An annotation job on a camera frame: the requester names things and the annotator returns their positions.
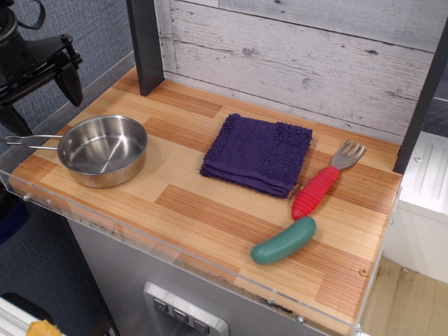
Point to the green toy cucumber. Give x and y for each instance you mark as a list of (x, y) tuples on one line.
[(286, 243)]

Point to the grey dispenser panel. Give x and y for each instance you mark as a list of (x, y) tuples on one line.
[(174, 315)]

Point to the silver metal pot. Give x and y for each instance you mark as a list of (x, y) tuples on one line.
[(100, 152)]

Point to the silver toy fridge cabinet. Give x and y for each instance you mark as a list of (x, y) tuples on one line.
[(121, 270)]

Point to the red handled fork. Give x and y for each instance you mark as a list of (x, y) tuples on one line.
[(313, 193)]

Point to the purple cloth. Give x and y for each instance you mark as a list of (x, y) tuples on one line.
[(256, 154)]

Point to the yellow cloth piece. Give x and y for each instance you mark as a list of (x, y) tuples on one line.
[(43, 328)]

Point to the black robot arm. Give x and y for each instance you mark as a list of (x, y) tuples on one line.
[(10, 24)]

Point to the dark grey right post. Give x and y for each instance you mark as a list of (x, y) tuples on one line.
[(428, 91)]

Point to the clear acrylic edge guard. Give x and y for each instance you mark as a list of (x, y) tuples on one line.
[(210, 226)]

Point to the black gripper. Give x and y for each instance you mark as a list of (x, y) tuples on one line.
[(28, 65)]

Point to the white side cabinet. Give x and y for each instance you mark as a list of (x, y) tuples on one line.
[(417, 236)]

